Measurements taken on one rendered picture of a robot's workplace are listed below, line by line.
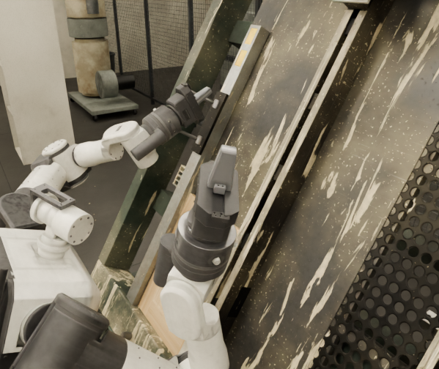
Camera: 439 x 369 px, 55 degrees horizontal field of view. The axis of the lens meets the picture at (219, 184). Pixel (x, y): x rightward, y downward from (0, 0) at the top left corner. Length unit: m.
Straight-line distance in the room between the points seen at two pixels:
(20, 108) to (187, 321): 4.39
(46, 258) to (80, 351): 0.24
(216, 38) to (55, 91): 3.59
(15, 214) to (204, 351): 0.54
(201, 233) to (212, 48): 1.03
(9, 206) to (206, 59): 0.81
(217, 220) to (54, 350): 0.34
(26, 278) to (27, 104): 4.18
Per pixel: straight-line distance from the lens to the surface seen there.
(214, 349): 0.78
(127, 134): 1.11
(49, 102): 4.98
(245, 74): 1.31
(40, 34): 4.86
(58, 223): 0.85
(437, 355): 0.79
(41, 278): 0.84
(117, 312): 1.48
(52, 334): 0.73
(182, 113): 1.17
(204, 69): 1.51
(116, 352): 0.76
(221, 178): 0.55
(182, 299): 0.66
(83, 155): 1.25
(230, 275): 1.05
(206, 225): 0.54
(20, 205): 1.09
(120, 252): 1.61
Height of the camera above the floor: 1.84
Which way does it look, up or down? 26 degrees down
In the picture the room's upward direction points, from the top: straight up
